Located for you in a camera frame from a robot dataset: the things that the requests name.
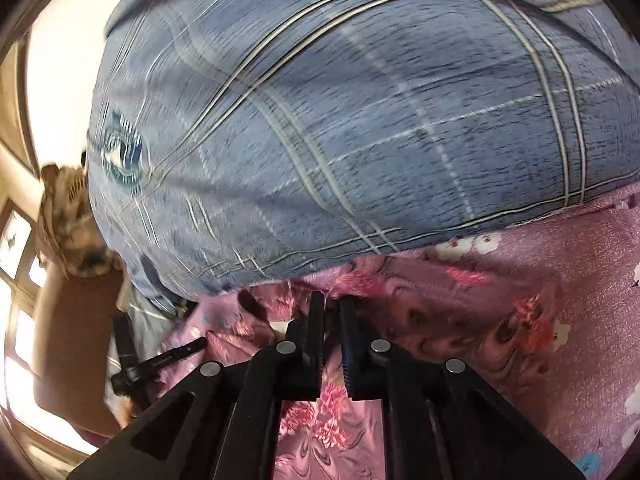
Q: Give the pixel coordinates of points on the person's left forearm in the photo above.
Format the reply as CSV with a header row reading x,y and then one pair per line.
x,y
70,340

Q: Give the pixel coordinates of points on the brown floral cloth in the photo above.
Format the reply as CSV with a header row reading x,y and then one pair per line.
x,y
70,230

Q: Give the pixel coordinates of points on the pink floral garment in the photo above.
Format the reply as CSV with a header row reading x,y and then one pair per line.
x,y
450,320

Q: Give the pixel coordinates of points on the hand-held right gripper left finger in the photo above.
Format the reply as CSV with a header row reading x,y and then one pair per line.
x,y
312,330

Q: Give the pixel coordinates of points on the wooden frame window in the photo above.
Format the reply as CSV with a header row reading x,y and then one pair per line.
x,y
15,245

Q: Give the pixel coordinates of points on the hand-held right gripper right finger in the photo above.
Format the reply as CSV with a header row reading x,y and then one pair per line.
x,y
350,350

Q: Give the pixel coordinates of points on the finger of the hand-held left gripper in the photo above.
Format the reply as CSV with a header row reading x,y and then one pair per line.
x,y
125,337
180,352

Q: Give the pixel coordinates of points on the purple floral blanket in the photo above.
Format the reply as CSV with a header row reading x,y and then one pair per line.
x,y
590,310

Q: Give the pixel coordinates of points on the blue plaid quilt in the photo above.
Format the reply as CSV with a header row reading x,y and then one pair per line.
x,y
350,110

